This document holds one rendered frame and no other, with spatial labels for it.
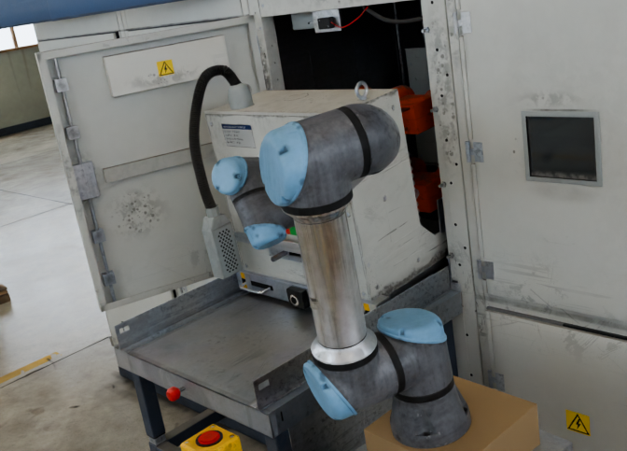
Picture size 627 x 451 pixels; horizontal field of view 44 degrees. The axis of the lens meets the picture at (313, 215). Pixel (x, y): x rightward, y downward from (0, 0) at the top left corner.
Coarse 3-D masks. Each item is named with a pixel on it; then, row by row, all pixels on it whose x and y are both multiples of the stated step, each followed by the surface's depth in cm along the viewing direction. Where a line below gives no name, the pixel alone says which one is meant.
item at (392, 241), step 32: (256, 96) 216; (288, 96) 206; (320, 96) 198; (352, 96) 190; (384, 96) 185; (384, 192) 189; (384, 224) 190; (416, 224) 199; (384, 256) 191; (416, 256) 200; (384, 288) 193
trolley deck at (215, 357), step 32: (224, 320) 210; (256, 320) 207; (288, 320) 204; (448, 320) 202; (160, 352) 197; (192, 352) 195; (224, 352) 192; (256, 352) 189; (288, 352) 186; (160, 384) 192; (192, 384) 180; (224, 384) 176; (256, 416) 165; (288, 416) 165
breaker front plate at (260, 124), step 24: (216, 120) 206; (240, 120) 199; (264, 120) 192; (288, 120) 186; (216, 144) 210; (288, 240) 204; (264, 264) 216; (288, 264) 208; (360, 264) 187; (360, 288) 191
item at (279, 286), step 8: (240, 272) 224; (248, 272) 222; (240, 280) 226; (256, 280) 220; (264, 280) 217; (272, 280) 214; (280, 280) 212; (256, 288) 221; (264, 288) 218; (272, 288) 215; (280, 288) 213; (304, 288) 205; (272, 296) 217; (280, 296) 214; (384, 296) 190; (376, 304) 187; (368, 312) 190
